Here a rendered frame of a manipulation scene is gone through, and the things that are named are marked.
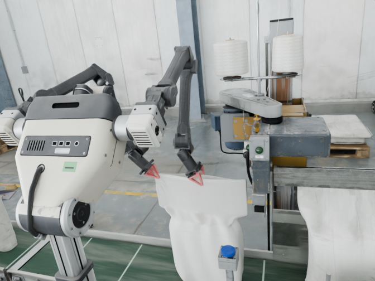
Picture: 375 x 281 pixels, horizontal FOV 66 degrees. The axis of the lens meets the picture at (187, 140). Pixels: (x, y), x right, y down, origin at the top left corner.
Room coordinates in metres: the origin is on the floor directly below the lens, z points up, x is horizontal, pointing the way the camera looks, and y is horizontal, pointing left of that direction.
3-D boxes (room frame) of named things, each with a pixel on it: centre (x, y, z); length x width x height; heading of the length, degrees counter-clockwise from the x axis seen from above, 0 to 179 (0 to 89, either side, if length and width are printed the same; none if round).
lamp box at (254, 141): (1.04, -0.28, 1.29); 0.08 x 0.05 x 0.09; 71
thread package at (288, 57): (1.36, -0.50, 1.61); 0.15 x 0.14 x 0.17; 71
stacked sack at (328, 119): (4.07, -2.26, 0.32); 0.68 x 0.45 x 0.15; 71
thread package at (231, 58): (1.44, -0.25, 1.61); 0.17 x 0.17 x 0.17
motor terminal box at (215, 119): (1.57, -0.19, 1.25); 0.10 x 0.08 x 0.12; 6
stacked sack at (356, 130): (3.67, -2.12, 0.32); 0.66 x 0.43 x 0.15; 69
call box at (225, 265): (0.99, -0.12, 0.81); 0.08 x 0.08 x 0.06; 71
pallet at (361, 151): (3.96, -1.91, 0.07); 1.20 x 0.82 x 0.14; 71
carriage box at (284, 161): (1.48, -0.51, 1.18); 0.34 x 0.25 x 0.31; 161
